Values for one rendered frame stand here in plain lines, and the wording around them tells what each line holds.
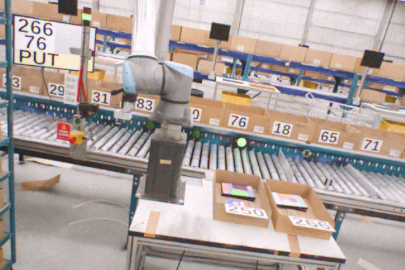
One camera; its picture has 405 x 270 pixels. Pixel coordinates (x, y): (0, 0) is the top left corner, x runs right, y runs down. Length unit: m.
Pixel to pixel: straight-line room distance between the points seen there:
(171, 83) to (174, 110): 0.13
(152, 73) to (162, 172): 0.52
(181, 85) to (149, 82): 0.16
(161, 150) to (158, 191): 0.23
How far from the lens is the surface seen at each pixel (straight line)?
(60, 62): 2.12
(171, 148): 1.49
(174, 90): 1.41
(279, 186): 1.89
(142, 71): 1.37
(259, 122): 2.51
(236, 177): 1.84
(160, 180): 1.57
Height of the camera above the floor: 1.62
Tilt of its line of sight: 16 degrees down
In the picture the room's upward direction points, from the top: 10 degrees clockwise
